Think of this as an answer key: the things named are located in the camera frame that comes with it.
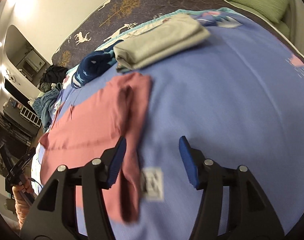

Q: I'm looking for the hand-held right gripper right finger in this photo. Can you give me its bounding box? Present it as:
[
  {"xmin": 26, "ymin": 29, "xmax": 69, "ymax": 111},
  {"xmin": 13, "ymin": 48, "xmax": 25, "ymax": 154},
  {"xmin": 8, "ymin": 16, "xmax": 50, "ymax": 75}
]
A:
[{"xmin": 179, "ymin": 135, "xmax": 285, "ymax": 240}]

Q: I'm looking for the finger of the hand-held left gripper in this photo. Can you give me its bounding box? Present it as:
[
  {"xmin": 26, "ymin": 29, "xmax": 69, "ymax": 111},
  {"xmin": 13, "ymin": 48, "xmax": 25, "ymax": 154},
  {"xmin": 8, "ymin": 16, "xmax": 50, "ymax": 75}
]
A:
[
  {"xmin": 0, "ymin": 144, "xmax": 12, "ymax": 172},
  {"xmin": 15, "ymin": 147, "xmax": 36, "ymax": 168}
]

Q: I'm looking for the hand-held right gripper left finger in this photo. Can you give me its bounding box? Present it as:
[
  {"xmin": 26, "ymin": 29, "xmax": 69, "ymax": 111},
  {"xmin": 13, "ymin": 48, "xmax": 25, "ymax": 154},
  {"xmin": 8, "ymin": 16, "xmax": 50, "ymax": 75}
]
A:
[{"xmin": 19, "ymin": 136, "xmax": 127, "ymax": 240}]

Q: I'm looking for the pink long-sleeved shirt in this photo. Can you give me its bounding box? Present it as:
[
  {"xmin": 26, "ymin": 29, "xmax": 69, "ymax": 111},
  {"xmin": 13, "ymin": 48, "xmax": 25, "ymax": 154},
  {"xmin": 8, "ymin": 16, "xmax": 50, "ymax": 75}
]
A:
[{"xmin": 38, "ymin": 72, "xmax": 152, "ymax": 223}]

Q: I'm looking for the person's left forearm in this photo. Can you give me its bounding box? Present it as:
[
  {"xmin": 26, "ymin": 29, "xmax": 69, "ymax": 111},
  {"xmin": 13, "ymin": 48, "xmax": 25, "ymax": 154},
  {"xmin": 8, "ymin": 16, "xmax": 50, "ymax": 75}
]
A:
[{"xmin": 13, "ymin": 195, "xmax": 32, "ymax": 230}]

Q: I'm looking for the black clothes pile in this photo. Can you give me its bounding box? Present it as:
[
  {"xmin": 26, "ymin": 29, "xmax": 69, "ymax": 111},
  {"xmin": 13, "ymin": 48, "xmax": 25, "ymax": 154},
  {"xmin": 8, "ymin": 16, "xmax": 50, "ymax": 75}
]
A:
[{"xmin": 39, "ymin": 65, "xmax": 68, "ymax": 88}]

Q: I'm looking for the person's left hand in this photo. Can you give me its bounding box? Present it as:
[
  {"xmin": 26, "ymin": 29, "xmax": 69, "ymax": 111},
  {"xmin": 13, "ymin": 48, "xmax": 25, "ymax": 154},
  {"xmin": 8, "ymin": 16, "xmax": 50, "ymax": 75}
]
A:
[{"xmin": 12, "ymin": 179, "xmax": 35, "ymax": 200}]

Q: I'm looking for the dark cabinet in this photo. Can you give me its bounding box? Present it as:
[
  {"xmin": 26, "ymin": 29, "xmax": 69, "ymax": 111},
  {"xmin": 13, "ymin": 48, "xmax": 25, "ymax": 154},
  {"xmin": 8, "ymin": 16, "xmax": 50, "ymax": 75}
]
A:
[{"xmin": 0, "ymin": 100, "xmax": 37, "ymax": 160}]

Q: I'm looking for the white shelf rack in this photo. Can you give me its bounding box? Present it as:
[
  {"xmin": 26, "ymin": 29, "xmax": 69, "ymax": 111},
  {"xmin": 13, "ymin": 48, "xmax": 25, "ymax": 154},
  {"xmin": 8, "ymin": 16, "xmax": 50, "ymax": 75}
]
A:
[{"xmin": 20, "ymin": 107, "xmax": 41, "ymax": 128}]

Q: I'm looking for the teal fleece blanket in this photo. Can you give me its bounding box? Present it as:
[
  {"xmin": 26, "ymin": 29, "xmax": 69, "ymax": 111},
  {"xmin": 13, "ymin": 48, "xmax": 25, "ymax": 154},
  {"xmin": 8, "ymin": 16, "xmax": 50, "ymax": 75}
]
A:
[{"xmin": 32, "ymin": 89, "xmax": 61, "ymax": 133}]

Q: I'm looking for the blue printed bed sheet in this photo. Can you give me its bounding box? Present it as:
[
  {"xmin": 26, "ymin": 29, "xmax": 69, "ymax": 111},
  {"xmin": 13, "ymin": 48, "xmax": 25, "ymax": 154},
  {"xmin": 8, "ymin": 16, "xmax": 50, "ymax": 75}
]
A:
[{"xmin": 30, "ymin": 7, "xmax": 304, "ymax": 240}]

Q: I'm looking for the grey-green garment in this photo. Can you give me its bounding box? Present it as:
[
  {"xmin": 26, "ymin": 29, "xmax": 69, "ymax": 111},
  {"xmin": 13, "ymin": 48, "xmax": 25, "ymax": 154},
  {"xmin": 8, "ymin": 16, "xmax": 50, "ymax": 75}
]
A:
[{"xmin": 39, "ymin": 82, "xmax": 55, "ymax": 93}]

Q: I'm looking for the navy star-print blanket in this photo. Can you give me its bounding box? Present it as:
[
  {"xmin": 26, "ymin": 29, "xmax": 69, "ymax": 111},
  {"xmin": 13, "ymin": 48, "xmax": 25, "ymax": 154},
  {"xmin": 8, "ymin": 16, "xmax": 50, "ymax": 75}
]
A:
[{"xmin": 71, "ymin": 40, "xmax": 123, "ymax": 88}]

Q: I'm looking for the folded light grey garment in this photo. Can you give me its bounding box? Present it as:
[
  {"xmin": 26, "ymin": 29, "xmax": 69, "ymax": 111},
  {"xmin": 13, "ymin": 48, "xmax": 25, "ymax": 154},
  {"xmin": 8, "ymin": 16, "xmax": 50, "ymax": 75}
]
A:
[{"xmin": 113, "ymin": 13, "xmax": 210, "ymax": 71}]

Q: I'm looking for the purple deer-print mattress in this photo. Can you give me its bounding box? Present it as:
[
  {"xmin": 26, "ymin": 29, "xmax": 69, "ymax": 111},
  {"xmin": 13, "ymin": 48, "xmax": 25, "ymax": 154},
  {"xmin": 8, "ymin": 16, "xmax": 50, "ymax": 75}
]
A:
[{"xmin": 51, "ymin": 0, "xmax": 304, "ymax": 67}]

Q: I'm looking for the white round wall decoration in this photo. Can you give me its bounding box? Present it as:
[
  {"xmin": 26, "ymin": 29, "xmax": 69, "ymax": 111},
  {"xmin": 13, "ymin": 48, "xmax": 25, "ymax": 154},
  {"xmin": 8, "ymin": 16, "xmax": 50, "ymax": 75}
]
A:
[{"xmin": 5, "ymin": 69, "xmax": 18, "ymax": 83}]

